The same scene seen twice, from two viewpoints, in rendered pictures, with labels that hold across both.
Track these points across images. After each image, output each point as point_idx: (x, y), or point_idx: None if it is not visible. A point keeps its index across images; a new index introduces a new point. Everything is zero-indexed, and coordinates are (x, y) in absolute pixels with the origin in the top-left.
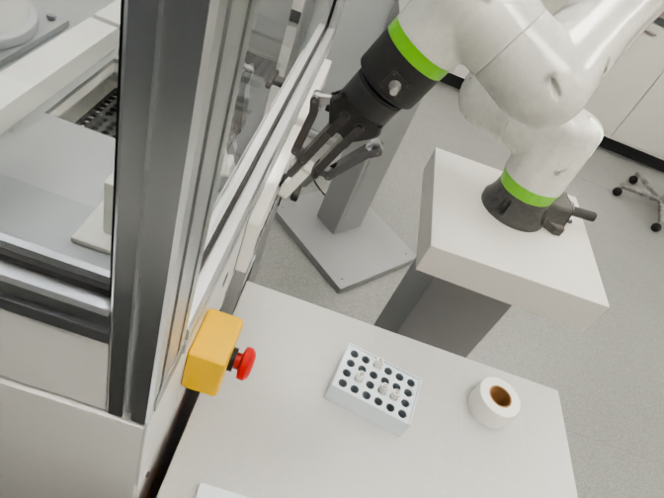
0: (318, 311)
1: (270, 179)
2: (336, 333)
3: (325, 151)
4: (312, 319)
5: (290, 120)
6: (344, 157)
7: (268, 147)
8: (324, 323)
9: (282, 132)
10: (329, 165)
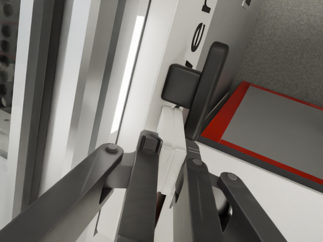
0: (279, 188)
1: (124, 130)
2: (299, 222)
3: (187, 189)
4: (267, 199)
5: (91, 6)
6: (246, 233)
7: (46, 173)
8: (284, 206)
9: (72, 96)
10: (221, 184)
